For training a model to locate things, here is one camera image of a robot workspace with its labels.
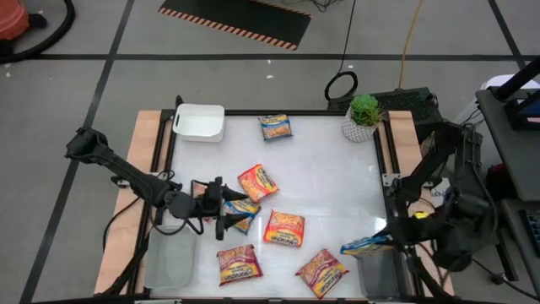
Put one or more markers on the blue Maruchan ramen pack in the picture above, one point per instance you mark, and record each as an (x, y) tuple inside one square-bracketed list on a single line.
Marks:
[(363, 245), (275, 127), (249, 207)]

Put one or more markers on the light wooden side board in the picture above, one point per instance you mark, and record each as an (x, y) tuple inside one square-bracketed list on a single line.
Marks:
[(135, 143), (405, 131)]

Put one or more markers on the black keyboard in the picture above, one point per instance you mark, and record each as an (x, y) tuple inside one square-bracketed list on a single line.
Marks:
[(533, 232)]

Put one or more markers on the dark grey desk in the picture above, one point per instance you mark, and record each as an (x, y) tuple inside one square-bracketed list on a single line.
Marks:
[(510, 143)]

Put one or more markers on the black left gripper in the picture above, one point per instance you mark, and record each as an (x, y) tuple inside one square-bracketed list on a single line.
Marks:
[(208, 202)]

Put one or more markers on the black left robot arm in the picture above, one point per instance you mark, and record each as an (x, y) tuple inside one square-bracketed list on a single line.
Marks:
[(126, 173)]

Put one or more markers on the grey plastic bin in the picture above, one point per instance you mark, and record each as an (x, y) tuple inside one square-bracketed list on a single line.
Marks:
[(379, 274)]

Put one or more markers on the green plant in patterned pot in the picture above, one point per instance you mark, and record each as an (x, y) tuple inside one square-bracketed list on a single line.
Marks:
[(358, 128)]

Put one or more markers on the grey metal bracket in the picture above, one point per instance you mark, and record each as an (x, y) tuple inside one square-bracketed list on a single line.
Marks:
[(388, 179)]

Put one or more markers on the orange vacuum cleaner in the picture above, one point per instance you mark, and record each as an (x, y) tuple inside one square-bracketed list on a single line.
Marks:
[(12, 19)]

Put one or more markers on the black monitor pole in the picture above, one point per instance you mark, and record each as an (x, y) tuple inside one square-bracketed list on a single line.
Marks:
[(516, 78)]

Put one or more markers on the orange chicken Maruchan ramen pack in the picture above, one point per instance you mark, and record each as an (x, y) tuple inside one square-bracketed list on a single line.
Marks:
[(257, 183), (284, 229)]

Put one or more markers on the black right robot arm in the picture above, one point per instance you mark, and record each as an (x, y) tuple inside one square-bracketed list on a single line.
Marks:
[(426, 164)]

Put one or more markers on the clear plastic bin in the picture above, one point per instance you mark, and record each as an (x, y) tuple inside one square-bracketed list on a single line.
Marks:
[(169, 262)]

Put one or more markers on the black computer case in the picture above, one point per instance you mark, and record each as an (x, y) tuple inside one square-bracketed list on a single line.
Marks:
[(405, 103)]

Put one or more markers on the black table frame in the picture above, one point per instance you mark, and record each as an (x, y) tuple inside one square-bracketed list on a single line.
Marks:
[(295, 112)]

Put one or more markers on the white plastic bin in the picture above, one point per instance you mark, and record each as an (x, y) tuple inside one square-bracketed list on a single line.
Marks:
[(198, 124)]

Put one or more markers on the yellow tag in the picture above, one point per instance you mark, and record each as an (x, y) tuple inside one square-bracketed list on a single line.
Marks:
[(421, 215)]

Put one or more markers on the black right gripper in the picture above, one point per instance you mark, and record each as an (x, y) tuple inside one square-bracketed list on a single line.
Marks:
[(419, 232)]

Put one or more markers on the black hazard-striped floor mat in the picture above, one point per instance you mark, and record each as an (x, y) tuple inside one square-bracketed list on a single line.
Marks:
[(236, 19)]

